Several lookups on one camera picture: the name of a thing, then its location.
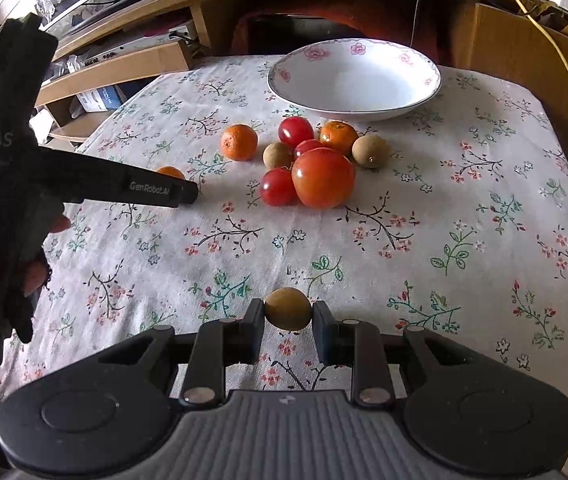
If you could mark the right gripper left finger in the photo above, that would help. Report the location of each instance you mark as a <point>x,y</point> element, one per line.
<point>218,345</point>

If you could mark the red cherry tomato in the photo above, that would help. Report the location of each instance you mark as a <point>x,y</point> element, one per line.
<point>295,129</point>
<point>306,146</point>
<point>277,188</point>

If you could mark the orange mandarin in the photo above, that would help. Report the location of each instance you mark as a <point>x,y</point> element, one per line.
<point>171,172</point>
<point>239,142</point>
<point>339,136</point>

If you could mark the wooden desk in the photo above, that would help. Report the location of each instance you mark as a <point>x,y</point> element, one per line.
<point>426,24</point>

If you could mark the wooden shelf left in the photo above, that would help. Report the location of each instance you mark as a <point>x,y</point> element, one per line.
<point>151,62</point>

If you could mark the brown longan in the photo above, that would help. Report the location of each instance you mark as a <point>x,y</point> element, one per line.
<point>277,155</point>
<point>287,308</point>
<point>370,151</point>

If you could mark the white floral bowl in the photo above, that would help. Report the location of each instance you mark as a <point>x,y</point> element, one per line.
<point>363,80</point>

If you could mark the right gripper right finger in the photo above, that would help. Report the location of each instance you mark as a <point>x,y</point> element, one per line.
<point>358,345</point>

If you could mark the floral tablecloth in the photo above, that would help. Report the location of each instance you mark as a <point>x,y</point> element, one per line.
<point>463,232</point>

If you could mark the red cherry tomato front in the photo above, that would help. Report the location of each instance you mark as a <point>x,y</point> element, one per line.
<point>277,188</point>

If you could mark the gloved left hand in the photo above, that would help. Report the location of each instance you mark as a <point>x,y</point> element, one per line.
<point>41,213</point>

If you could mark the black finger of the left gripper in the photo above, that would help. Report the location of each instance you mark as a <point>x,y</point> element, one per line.
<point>75,178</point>

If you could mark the red cherry tomato top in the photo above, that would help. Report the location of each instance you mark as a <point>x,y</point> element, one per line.
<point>295,129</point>

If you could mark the large red tomato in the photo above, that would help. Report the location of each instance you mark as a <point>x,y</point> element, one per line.
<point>323,178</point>

